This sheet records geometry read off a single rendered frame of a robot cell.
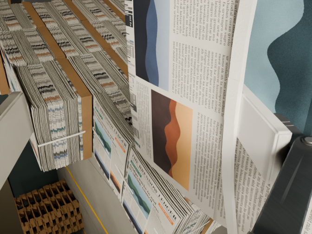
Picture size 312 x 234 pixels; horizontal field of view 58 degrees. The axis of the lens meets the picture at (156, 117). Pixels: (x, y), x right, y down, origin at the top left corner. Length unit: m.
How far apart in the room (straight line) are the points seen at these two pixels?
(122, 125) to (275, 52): 0.86
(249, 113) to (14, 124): 0.13
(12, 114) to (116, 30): 1.43
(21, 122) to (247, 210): 0.18
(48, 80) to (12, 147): 1.04
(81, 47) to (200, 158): 1.21
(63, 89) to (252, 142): 1.03
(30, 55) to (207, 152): 1.17
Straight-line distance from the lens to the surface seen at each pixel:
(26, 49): 1.40
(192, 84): 0.24
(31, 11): 1.73
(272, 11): 0.18
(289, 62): 0.18
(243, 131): 0.17
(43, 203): 7.70
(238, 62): 0.17
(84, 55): 1.36
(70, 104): 1.12
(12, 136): 0.17
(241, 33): 0.16
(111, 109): 1.06
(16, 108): 0.18
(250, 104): 0.16
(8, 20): 1.64
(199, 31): 0.22
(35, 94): 1.14
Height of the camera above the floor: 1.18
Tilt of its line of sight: 29 degrees down
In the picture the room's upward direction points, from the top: 108 degrees counter-clockwise
